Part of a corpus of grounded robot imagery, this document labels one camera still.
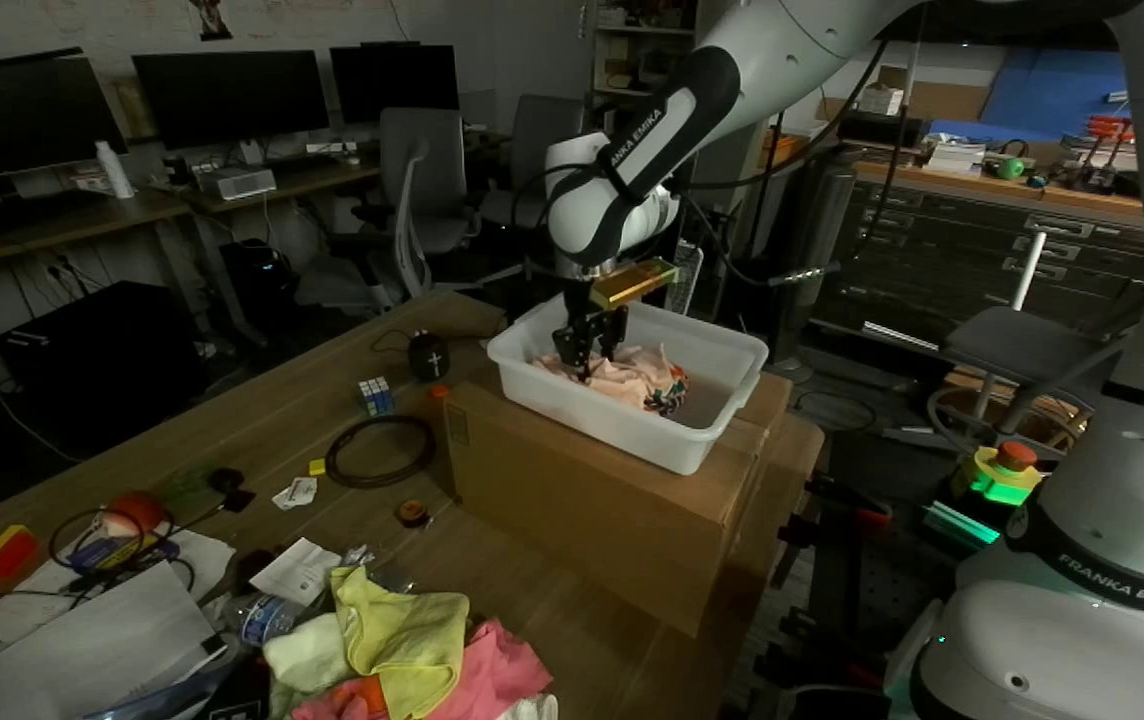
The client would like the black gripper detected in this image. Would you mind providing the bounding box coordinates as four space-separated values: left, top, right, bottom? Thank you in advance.
552 273 627 382

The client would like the peach cloth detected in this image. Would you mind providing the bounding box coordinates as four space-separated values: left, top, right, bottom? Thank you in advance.
528 338 687 417

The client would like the orange and black cloth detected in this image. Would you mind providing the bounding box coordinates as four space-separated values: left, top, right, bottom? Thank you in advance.
645 368 693 417

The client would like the pink cloth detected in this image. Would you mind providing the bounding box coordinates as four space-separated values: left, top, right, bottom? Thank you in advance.
286 614 556 720

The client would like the lime yellow towel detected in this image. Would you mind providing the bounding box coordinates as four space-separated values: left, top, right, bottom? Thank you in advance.
329 562 470 720

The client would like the white knitted cloth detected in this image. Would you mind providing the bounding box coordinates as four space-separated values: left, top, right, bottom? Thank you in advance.
497 689 565 720

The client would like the pale green cloth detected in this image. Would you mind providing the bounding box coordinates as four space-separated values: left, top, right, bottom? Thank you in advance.
261 606 353 694

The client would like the white translucent storage container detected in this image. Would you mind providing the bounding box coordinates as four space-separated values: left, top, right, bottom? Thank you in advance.
485 292 770 481

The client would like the dark grey tape roll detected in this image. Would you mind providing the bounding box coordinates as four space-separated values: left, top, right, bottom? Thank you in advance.
404 327 452 382

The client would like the brown cardboard box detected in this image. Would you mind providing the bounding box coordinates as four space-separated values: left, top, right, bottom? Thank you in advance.
443 370 827 639

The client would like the small Rubik's cube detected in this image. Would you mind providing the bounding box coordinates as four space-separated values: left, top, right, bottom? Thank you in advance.
354 370 401 421

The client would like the white office chair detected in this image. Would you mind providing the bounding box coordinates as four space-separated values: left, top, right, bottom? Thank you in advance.
375 105 474 295

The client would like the small white wrapper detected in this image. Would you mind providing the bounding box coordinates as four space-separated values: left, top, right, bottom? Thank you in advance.
268 470 325 517

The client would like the black computer monitor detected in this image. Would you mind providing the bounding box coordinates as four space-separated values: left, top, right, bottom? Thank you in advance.
0 53 123 188
128 49 330 152
329 38 465 127

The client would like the wooden office desk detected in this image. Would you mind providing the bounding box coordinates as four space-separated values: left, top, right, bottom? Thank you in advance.
0 192 197 285
184 156 384 220

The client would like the small white paper card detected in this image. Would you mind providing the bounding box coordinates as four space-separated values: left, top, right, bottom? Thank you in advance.
247 535 344 611

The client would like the small black item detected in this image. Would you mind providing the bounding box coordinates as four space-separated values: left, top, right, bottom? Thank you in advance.
202 462 255 517

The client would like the white desktop device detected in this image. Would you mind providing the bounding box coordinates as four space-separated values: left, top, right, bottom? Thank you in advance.
211 163 279 203

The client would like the orange plastic toy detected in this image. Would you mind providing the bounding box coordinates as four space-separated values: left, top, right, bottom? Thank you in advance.
335 674 387 720

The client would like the black drawer cabinet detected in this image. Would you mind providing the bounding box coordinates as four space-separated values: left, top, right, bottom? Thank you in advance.
808 176 1144 351

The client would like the clear plastic bottle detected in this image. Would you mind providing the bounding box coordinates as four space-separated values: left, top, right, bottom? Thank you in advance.
214 592 309 645

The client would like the red emergency stop button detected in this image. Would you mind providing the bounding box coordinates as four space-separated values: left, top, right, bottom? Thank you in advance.
967 435 1049 511

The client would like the cluttered wooden workbench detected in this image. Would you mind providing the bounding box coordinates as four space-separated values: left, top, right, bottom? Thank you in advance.
847 132 1144 232

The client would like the red round object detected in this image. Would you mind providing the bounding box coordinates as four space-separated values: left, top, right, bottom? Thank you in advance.
109 492 162 535

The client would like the black bulky chair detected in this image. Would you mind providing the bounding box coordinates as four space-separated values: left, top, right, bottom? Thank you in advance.
0 277 207 456

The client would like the white plastic bottle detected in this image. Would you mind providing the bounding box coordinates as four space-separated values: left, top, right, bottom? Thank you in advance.
92 136 135 203

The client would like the blue board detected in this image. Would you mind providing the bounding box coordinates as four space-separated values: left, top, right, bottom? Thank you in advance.
982 45 1128 143

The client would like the large white paper sheet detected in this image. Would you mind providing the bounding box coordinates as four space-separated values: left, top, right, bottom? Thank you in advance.
0 524 237 720

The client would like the red flat item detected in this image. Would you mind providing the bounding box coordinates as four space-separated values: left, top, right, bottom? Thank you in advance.
0 519 49 592

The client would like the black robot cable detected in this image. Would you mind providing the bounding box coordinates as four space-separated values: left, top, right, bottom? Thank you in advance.
675 37 905 194

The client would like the dark wall figure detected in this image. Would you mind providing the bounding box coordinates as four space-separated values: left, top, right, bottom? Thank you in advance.
188 0 237 45

